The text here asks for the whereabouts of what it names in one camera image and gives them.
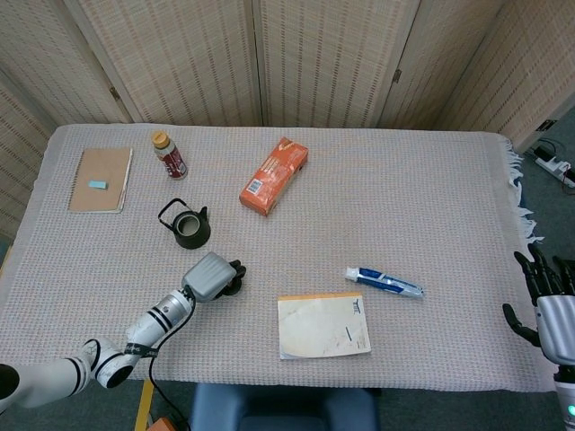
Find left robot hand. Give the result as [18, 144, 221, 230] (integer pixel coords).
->
[181, 251, 248, 303]

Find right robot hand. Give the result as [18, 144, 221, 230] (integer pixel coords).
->
[501, 244, 575, 365]

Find black cast iron teapot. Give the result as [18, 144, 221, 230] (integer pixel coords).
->
[157, 198, 212, 251]

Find beige woven tablecloth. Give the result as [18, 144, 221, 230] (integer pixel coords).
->
[0, 123, 547, 392]

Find orange snack box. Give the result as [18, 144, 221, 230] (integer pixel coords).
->
[238, 136, 310, 218]

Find white book with yellow edge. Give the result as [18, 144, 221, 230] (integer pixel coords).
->
[277, 292, 373, 360]

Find drink bottle with orange cap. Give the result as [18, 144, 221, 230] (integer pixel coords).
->
[151, 130, 190, 181]

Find white power strip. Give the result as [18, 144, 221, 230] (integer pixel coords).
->
[534, 154, 575, 189]

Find yellow table leg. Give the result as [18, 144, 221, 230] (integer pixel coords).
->
[134, 379, 156, 431]

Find brown kraft notebook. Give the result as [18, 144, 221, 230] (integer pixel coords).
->
[67, 147, 134, 214]

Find blue chair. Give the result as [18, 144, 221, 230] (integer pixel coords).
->
[188, 383, 383, 431]

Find blue white toothpaste tube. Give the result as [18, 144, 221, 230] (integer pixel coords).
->
[344, 266, 425, 299]

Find woven folding screen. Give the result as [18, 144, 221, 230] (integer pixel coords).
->
[0, 0, 575, 239]

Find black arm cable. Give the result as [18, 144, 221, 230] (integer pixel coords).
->
[87, 286, 198, 426]

